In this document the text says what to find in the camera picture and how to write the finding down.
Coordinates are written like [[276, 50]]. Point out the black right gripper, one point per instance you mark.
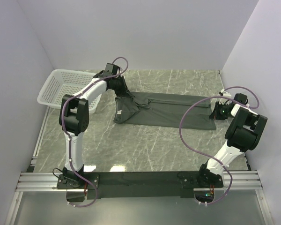
[[215, 115]]

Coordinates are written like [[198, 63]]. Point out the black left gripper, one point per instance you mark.
[[124, 87]]

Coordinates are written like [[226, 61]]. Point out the dark grey t shirt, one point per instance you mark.
[[163, 110]]

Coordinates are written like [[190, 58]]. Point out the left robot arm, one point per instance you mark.
[[74, 119]]

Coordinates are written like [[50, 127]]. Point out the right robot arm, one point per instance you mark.
[[243, 134]]

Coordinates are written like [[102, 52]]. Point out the white plastic basket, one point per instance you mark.
[[61, 82]]

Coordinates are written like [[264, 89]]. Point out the black base beam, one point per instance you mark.
[[150, 184]]

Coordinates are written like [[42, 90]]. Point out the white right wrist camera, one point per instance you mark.
[[226, 95]]

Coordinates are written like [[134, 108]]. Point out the aluminium rail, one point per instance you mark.
[[47, 182]]

